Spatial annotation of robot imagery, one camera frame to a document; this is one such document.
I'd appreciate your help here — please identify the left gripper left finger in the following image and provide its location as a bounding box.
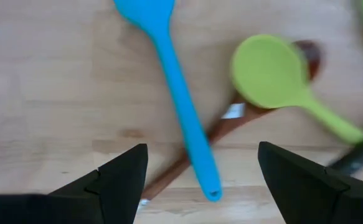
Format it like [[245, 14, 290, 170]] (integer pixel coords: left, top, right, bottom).
[[0, 143, 149, 224]]

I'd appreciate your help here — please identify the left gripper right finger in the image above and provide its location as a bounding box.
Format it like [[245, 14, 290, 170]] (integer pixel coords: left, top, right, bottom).
[[257, 141, 363, 224]]

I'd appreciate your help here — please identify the slim black steak knife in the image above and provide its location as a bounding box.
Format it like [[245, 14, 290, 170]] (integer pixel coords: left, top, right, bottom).
[[326, 130, 363, 177]]

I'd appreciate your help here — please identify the brown wooden spoon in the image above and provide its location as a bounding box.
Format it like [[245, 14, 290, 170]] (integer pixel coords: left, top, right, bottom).
[[136, 39, 323, 207]]

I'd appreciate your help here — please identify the blue silicone spatula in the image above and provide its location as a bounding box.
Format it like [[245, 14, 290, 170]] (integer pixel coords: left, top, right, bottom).
[[112, 0, 224, 203]]

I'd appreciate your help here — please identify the lime green silicone spoon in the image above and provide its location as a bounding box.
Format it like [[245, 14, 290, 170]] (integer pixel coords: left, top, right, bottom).
[[230, 33, 363, 146]]

